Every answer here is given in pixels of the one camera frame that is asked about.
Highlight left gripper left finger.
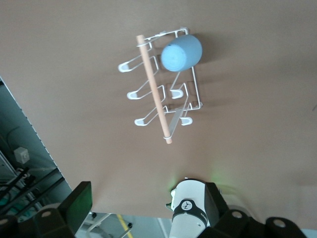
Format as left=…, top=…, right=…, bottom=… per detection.
left=0, top=181, right=93, bottom=238

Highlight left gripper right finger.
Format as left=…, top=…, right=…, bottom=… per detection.
left=200, top=182, right=308, bottom=238

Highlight light blue plastic cup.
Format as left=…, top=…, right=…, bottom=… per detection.
left=160, top=34, right=204, bottom=73

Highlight white metal tube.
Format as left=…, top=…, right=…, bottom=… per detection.
left=83, top=212, right=136, bottom=238

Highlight grey junction box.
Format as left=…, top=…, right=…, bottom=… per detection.
left=13, top=147, right=31, bottom=164

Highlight brown table cover sheet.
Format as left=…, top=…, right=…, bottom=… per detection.
left=0, top=0, right=317, bottom=220

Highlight aluminium frame structure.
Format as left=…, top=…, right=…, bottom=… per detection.
left=0, top=148, right=64, bottom=217

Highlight white wire rack, wooden rod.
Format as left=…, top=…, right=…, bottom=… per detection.
left=117, top=27, right=205, bottom=145

